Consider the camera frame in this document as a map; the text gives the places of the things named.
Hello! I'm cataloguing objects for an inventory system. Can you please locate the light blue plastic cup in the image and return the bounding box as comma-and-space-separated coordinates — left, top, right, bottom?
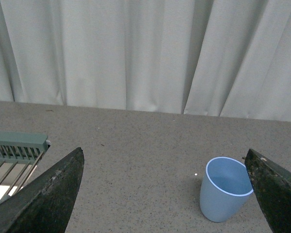
200, 157, 253, 222

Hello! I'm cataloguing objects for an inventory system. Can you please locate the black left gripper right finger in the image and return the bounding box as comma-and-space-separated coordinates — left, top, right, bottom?
245, 149, 291, 233

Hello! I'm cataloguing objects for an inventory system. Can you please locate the green dish drying rack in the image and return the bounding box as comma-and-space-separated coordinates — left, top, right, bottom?
0, 131, 50, 204

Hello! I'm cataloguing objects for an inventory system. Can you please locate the white curtain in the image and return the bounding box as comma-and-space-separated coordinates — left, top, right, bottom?
0, 0, 291, 121

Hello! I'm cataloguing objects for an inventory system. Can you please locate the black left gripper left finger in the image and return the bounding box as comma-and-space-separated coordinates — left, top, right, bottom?
0, 148, 84, 233

